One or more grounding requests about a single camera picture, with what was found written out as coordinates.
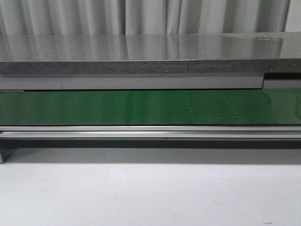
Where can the grey stone slab table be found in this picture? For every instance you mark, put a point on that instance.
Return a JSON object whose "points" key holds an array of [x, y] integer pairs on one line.
{"points": [[273, 52]]}

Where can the green conveyor belt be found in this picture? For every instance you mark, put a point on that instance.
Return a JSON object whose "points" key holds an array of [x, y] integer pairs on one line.
{"points": [[151, 107]]}

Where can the grey conveyor support leg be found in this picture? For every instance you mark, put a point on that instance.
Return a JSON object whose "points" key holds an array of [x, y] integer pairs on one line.
{"points": [[2, 160]]}

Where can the grey pleated curtain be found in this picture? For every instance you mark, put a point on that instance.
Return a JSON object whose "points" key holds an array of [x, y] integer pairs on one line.
{"points": [[40, 17]]}

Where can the aluminium front conveyor rail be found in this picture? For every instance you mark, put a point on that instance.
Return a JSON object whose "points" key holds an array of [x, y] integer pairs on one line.
{"points": [[156, 132]]}

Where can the grey rear conveyor rail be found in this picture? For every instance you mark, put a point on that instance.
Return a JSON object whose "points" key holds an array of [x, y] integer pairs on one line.
{"points": [[150, 81]]}

